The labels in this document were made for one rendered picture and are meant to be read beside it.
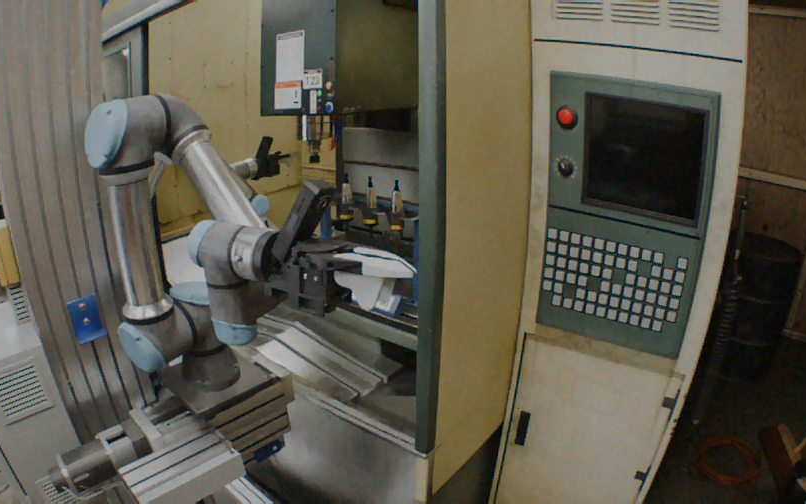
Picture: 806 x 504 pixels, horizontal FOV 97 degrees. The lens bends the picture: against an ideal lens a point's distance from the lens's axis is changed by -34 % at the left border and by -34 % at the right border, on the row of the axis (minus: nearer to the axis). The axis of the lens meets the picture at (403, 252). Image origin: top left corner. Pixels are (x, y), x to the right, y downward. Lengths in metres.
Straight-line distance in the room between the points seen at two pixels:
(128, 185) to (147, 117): 0.12
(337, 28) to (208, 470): 1.42
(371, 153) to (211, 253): 1.83
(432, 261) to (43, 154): 0.84
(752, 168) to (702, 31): 2.85
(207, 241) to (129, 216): 0.23
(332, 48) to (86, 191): 1.03
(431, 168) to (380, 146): 1.51
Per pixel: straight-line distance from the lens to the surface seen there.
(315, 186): 0.62
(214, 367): 1.11
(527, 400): 1.62
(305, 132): 2.06
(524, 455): 1.77
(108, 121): 0.87
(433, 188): 0.95
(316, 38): 1.82
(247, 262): 0.68
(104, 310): 1.16
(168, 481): 1.07
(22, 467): 1.24
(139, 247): 0.93
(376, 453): 1.41
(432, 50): 0.93
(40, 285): 1.12
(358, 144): 2.54
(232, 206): 0.88
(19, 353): 1.10
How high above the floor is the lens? 1.67
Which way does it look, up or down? 20 degrees down
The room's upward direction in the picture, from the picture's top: straight up
